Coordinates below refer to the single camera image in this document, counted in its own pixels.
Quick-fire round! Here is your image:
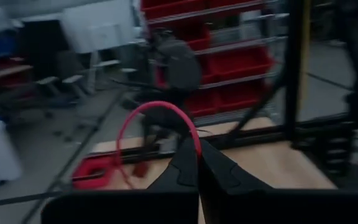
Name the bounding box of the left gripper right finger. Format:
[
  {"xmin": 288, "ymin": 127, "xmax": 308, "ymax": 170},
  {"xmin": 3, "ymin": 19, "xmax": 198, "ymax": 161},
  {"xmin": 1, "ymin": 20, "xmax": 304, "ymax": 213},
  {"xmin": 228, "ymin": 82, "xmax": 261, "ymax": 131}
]
[{"xmin": 199, "ymin": 139, "xmax": 273, "ymax": 197}]

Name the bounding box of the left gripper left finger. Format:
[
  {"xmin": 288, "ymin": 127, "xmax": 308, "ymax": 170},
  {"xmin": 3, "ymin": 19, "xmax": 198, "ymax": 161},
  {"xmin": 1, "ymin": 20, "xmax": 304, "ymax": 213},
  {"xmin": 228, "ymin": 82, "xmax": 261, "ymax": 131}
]
[{"xmin": 147, "ymin": 138, "xmax": 202, "ymax": 192}]

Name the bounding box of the thin red wire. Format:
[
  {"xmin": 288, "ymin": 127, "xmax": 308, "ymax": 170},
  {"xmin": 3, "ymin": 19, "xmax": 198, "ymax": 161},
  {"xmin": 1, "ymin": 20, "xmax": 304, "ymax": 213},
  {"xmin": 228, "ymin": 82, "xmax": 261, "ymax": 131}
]
[{"xmin": 114, "ymin": 100, "xmax": 203, "ymax": 190}]

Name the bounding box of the small red plastic bin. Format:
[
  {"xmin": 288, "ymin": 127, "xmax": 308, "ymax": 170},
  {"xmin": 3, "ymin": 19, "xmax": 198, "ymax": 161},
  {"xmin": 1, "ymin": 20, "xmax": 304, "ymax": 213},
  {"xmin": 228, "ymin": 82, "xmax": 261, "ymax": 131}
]
[{"xmin": 71, "ymin": 154, "xmax": 119, "ymax": 190}]

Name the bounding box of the grey office chair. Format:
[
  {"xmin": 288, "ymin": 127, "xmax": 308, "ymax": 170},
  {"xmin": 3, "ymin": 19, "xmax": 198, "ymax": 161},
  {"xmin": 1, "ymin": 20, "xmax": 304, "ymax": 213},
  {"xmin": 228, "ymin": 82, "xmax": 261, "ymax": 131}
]
[{"xmin": 135, "ymin": 27, "xmax": 202, "ymax": 147}]

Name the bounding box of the shelf rack of red bins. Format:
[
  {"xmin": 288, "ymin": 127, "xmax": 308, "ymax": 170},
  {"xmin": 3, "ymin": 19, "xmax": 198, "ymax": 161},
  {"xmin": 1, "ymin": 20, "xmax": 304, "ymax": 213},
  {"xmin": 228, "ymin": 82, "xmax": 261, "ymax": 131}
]
[{"xmin": 140, "ymin": 0, "xmax": 276, "ymax": 125}]

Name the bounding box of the black office chair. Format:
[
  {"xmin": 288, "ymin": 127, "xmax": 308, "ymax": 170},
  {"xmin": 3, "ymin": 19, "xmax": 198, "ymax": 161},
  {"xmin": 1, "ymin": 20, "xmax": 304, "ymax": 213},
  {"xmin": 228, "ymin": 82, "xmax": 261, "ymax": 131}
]
[{"xmin": 34, "ymin": 49, "xmax": 86, "ymax": 106}]

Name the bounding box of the white cabinet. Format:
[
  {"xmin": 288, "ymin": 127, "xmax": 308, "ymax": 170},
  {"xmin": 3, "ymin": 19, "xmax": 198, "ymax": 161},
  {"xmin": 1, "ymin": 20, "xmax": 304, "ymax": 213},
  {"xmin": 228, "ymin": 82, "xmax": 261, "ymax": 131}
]
[{"xmin": 59, "ymin": 0, "xmax": 136, "ymax": 55}]

